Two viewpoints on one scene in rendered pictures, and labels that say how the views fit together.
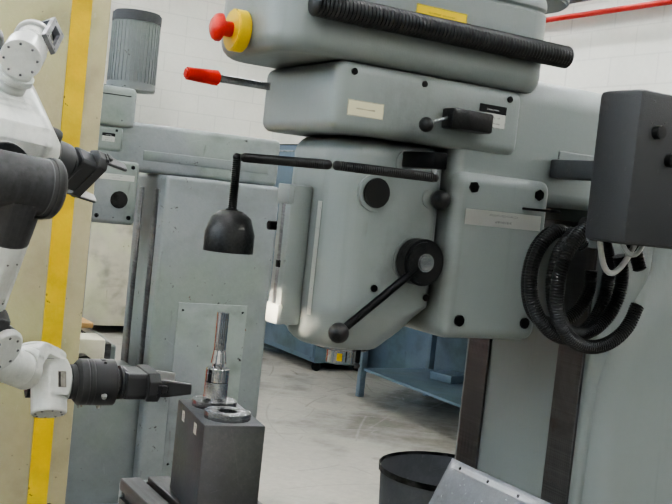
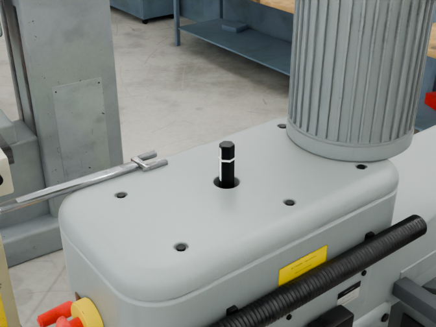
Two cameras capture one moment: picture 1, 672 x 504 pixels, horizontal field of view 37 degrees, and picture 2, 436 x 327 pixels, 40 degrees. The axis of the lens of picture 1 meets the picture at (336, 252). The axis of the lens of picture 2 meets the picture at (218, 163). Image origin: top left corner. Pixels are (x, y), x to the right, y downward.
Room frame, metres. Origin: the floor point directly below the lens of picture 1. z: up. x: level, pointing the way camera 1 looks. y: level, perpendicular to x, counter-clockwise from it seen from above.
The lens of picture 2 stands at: (0.86, 0.08, 2.33)
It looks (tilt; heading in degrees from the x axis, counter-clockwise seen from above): 29 degrees down; 353
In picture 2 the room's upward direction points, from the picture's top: straight up
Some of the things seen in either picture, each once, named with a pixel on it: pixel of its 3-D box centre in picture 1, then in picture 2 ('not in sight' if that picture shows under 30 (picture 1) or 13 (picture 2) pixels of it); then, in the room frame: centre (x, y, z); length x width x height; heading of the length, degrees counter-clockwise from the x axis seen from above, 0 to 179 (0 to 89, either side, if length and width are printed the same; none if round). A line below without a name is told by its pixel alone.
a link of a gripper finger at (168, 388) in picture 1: (176, 389); not in sight; (1.91, 0.28, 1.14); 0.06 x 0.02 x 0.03; 117
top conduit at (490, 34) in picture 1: (448, 32); (313, 281); (1.46, -0.13, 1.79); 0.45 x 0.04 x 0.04; 120
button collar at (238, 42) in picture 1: (237, 30); (87, 321); (1.46, 0.17, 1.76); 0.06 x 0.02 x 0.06; 30
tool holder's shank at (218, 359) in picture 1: (220, 340); not in sight; (2.01, 0.21, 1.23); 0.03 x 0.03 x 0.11
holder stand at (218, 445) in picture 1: (215, 455); not in sight; (1.96, 0.19, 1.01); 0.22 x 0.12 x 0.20; 22
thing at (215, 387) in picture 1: (216, 386); not in sight; (2.01, 0.21, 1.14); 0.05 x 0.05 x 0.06
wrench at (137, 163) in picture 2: not in sight; (85, 181); (1.59, 0.17, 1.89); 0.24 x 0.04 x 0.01; 118
